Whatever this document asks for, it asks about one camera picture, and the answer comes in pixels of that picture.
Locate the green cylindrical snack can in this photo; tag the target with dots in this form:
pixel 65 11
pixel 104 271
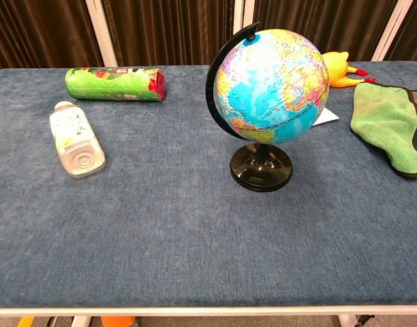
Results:
pixel 113 84

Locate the green microfiber cloth black trim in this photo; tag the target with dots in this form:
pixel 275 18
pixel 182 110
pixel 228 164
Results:
pixel 385 119

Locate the orange object under table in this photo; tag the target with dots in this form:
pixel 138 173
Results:
pixel 118 321
pixel 25 321

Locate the brown curtain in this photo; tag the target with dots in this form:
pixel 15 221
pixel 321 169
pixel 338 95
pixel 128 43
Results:
pixel 167 30

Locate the clear plastic bottle white cap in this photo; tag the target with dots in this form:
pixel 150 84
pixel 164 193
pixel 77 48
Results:
pixel 75 139

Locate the white frame post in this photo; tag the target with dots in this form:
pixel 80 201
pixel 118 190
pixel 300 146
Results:
pixel 390 30
pixel 101 32
pixel 243 15

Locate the white paper sheet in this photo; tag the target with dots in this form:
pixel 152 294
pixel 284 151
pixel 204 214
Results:
pixel 328 116

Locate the yellow rubber chicken toy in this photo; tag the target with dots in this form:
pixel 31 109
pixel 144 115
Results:
pixel 338 69

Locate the globe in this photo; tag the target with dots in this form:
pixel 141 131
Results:
pixel 270 102

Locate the white table leg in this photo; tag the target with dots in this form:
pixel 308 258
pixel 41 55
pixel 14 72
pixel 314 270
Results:
pixel 80 321
pixel 347 321

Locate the blue fabric table cover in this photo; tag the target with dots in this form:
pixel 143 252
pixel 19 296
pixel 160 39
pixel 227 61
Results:
pixel 161 221

